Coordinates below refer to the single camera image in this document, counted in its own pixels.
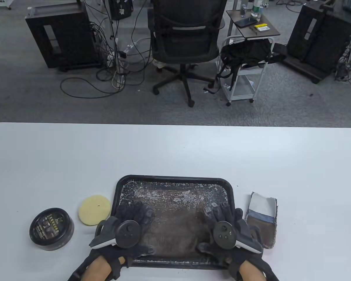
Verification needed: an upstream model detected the black backpack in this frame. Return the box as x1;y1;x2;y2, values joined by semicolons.
216;39;287;88

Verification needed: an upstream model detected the person's right forearm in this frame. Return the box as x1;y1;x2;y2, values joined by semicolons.
227;255;280;281

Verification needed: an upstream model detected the black plastic tray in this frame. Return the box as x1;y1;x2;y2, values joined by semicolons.
110;175;241;270

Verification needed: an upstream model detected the white desk leg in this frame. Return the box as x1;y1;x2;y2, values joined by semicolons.
104;0;126;76

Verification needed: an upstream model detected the black tablet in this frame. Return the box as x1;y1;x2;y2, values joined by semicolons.
235;18;258;28

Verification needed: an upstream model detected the tangle of black cables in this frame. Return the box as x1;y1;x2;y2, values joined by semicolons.
335;38;351;85

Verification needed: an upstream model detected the black white controller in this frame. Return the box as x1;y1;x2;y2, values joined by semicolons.
213;221;264;253
89;220;141;250

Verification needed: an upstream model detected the black office chair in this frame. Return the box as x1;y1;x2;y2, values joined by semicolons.
148;0;226;108

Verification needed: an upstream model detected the yellow round sponge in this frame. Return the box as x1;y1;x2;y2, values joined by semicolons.
78;195;111;226

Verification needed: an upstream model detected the black computer tower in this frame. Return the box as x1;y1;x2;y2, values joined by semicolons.
282;0;351;84
25;1;103;72

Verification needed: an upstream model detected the left black white controller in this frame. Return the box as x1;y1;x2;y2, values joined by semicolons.
89;220;141;250

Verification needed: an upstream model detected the person's right hand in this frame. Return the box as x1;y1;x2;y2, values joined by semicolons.
197;202;265;264

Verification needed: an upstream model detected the black leather care cream tin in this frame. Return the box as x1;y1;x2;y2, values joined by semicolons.
29;208;75;251

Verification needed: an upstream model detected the brown leather bag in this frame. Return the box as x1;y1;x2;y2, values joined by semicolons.
133;190;215;259

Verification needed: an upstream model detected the white rolling cart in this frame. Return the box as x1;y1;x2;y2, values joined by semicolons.
217;35;274;106

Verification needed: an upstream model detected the small brown side table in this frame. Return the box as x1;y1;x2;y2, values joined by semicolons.
226;10;281;38

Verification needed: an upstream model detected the green label bottle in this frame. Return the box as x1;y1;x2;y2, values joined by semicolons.
251;0;264;21

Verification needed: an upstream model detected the black floor cable loop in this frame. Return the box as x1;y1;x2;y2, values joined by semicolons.
60;77;126;98

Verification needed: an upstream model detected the person's left hand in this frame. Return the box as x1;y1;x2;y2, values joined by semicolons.
89;201;156;265

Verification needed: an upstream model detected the black hanging bag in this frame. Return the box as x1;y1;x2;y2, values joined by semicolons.
109;0;133;20

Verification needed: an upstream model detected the right black white controller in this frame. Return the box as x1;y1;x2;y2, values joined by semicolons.
213;221;264;253

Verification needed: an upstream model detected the grey polishing cloth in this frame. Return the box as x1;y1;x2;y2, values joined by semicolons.
245;192;278;249

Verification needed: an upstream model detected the person's left forearm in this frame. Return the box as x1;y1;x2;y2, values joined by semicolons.
67;255;126;281

